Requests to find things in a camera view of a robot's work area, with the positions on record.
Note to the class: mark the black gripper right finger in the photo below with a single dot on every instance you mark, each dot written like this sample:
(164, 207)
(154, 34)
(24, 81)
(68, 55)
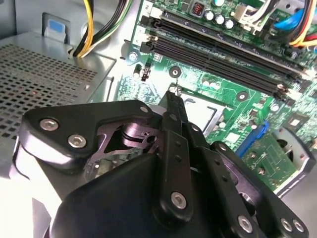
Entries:
(247, 188)

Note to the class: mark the silver CPU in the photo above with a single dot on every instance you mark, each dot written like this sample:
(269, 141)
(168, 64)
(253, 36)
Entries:
(198, 114)

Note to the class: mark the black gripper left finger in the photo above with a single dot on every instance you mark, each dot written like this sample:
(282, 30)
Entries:
(54, 141)

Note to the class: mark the metal socket cover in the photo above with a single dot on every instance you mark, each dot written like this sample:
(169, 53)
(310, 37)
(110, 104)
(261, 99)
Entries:
(208, 98)

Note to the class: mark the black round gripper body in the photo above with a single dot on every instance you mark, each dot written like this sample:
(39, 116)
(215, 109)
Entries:
(111, 203)

